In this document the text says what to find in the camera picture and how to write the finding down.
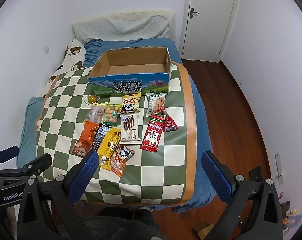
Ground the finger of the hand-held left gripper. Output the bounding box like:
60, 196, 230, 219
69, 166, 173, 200
0, 145, 20, 167
0, 153, 53, 180

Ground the black floor object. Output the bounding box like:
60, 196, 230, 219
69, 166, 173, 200
248, 166, 264, 182

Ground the blue bedsheet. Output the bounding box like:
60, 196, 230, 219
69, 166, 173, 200
17, 38, 217, 214

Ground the brown snack packet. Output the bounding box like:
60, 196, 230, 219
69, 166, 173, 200
70, 140, 93, 158

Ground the orange jelly cup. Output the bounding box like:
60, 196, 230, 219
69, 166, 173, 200
87, 94, 102, 104

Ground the dark blue snack packet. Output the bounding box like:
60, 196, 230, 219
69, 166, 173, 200
92, 123, 109, 153

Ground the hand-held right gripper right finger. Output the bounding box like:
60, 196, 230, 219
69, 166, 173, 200
201, 150, 284, 240

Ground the clear snack packet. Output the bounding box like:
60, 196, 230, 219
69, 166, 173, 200
87, 104, 106, 123

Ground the white oat cookie packet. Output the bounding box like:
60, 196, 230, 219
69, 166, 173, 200
145, 93, 166, 118

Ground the white door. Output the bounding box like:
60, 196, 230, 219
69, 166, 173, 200
182, 0, 237, 62

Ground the small red snack packet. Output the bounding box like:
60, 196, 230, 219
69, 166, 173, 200
163, 115, 179, 133

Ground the white pillow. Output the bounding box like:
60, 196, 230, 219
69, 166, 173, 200
72, 11, 175, 43

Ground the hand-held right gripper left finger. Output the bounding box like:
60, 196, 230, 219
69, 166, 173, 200
17, 150, 99, 240

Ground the white chocolate stick packet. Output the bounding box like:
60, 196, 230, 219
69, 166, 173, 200
119, 113, 143, 145

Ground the orange panda snack packet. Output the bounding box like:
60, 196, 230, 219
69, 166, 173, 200
109, 146, 136, 178

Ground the yellow panda snack packet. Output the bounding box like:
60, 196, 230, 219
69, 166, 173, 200
118, 93, 142, 114

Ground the cardboard piece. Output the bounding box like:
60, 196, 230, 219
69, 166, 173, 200
192, 222, 215, 239

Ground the bear print pillow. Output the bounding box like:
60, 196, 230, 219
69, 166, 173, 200
45, 39, 86, 87

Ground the colourful candy ball packet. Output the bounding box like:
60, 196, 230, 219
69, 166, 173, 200
102, 104, 122, 127

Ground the long red snack packet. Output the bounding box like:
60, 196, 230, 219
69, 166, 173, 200
140, 114, 166, 153

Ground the green white checkered mat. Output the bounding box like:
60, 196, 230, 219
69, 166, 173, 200
36, 61, 197, 205

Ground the white wall socket strip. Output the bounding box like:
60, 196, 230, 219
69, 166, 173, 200
274, 151, 285, 185

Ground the printed cardboard box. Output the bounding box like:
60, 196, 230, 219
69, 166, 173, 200
87, 46, 173, 98

